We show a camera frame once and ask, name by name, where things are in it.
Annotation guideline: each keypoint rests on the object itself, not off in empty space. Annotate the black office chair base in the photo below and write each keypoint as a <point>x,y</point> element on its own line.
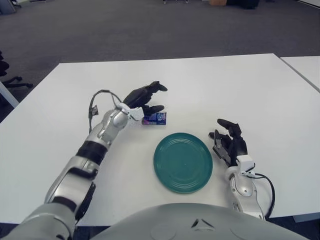
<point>15,83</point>

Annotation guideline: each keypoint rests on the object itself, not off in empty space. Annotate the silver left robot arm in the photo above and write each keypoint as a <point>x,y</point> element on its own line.
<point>72,175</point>

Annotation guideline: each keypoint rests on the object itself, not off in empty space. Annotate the grey table frame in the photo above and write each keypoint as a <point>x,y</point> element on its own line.
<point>305,218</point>

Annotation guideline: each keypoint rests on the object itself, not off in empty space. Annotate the brown cardboard box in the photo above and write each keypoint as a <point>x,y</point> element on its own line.
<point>217,2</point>

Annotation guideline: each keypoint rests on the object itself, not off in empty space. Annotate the grey robot torso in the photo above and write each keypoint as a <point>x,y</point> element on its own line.
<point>175,222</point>

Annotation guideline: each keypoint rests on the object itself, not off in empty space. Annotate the green round plate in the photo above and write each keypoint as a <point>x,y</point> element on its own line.
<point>183,162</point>

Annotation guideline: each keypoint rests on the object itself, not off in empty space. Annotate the blue gum pack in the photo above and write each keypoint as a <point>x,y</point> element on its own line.
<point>160,119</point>

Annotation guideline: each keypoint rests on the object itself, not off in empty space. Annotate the black bulky background object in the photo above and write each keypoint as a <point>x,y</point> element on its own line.
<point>242,3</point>

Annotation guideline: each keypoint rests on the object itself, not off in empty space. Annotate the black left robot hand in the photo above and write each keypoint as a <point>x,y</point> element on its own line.
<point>138,96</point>

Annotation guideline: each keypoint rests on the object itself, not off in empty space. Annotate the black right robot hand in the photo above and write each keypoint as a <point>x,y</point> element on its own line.
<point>238,147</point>

